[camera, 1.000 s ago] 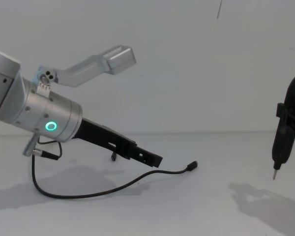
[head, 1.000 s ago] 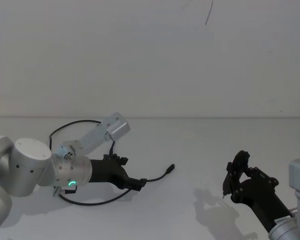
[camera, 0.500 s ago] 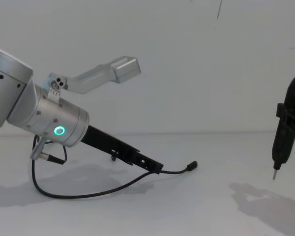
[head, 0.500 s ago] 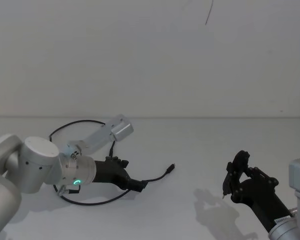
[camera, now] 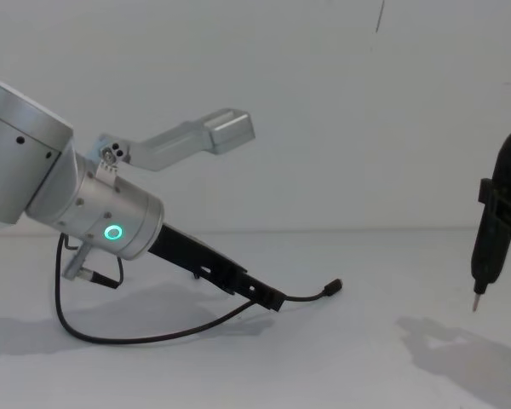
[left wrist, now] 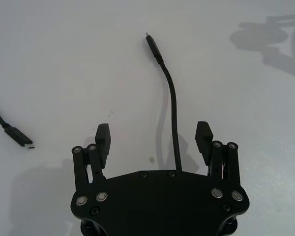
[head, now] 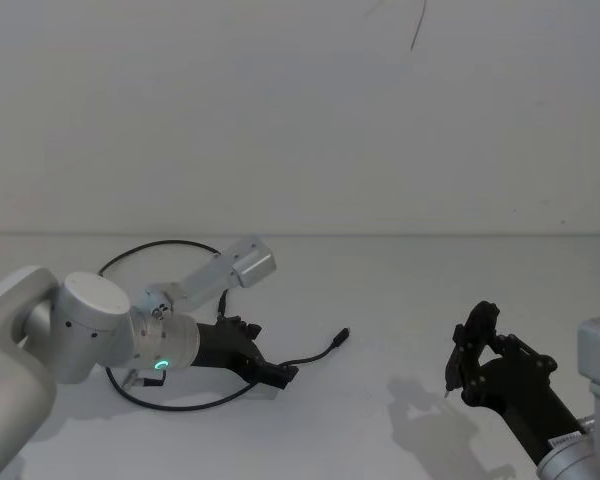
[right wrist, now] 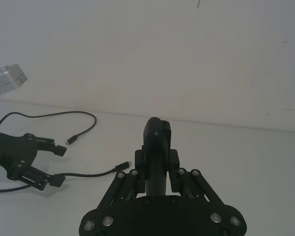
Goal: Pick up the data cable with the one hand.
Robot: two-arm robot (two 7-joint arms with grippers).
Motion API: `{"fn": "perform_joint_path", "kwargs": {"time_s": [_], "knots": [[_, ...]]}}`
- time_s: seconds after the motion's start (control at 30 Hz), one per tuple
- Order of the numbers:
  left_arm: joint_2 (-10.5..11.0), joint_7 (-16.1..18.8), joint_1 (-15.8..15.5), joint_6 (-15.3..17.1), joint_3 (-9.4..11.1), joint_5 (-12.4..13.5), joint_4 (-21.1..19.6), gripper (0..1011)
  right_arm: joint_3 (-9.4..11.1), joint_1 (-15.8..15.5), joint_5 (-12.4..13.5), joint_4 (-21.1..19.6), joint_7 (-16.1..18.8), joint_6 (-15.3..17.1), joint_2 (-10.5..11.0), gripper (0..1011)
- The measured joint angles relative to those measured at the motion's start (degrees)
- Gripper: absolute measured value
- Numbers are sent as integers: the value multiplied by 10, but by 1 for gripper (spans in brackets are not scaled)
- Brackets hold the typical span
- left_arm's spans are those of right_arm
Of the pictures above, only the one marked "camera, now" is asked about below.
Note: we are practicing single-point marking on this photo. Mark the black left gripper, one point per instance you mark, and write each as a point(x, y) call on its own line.
point(204, 264)

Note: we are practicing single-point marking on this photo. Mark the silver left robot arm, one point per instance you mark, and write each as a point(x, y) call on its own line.
point(110, 204)

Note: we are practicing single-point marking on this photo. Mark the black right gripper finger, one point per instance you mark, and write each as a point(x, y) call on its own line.
point(500, 204)

